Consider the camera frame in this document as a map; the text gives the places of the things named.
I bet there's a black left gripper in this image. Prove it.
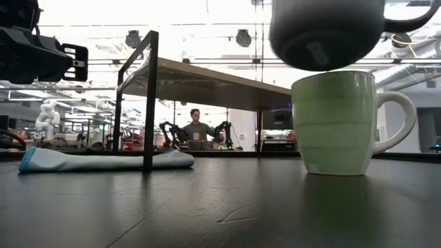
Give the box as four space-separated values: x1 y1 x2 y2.
0 24 90 85

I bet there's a grey ceramic mug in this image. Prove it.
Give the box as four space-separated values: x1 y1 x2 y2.
268 0 441 72

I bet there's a green mug with white handle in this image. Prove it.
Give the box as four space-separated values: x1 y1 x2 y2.
290 70 418 177

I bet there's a wooden shelf with black legs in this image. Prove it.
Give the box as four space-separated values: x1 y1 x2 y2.
112 30 294 173

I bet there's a round ceiling lamp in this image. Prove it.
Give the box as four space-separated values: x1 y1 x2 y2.
124 30 143 50
390 32 413 50
235 28 253 48

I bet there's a white cloth with teal edge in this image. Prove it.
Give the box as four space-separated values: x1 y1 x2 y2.
18 146 196 174

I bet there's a person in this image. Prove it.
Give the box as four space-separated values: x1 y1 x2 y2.
181 107 217 151

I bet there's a black table frame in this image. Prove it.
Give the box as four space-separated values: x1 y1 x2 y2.
0 148 441 164

